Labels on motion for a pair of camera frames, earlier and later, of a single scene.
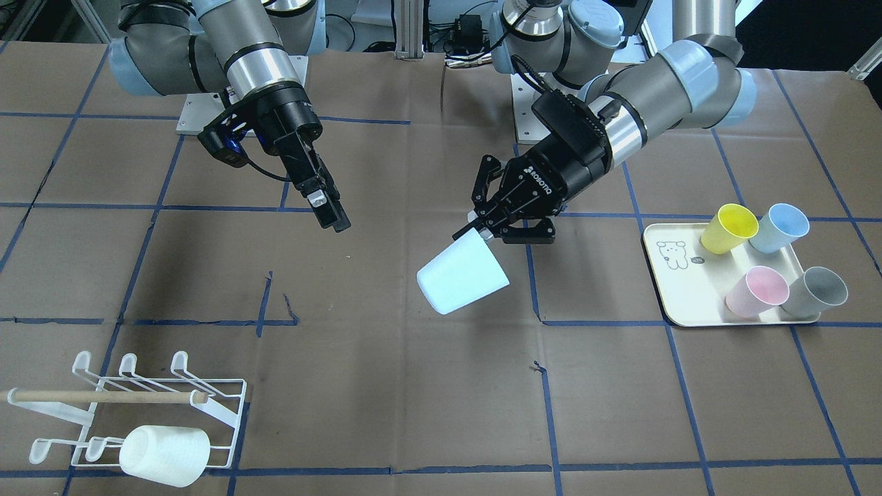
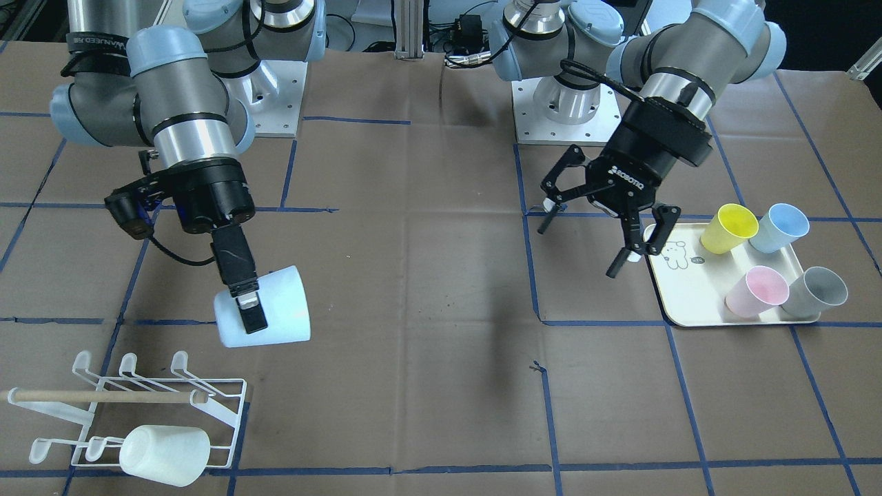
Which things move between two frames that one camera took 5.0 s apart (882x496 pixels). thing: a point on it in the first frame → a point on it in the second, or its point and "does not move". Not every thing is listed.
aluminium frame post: x=409 y=29 does not move
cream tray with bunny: x=693 y=284 does not move
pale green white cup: x=173 y=455 does not move
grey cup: x=814 y=291 does not move
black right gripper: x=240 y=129 → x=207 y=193
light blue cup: x=466 y=270 → x=285 y=307
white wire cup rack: x=211 y=406 does not move
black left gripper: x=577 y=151 → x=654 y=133
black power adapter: x=468 y=32 does not move
